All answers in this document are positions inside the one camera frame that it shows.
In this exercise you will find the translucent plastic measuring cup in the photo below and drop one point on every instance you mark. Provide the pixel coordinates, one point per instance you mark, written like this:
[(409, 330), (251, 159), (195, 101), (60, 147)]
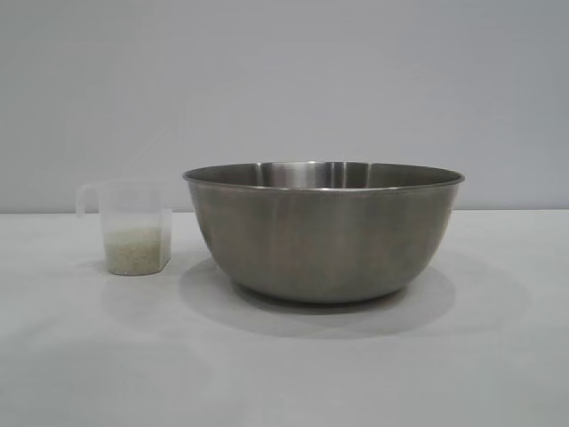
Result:
[(133, 204)]

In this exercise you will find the white rice grains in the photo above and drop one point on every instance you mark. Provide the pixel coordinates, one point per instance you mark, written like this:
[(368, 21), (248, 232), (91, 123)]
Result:
[(132, 250)]

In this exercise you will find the stainless steel mixing bowl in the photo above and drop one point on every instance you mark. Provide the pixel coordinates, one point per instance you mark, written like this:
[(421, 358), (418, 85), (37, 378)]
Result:
[(320, 240)]

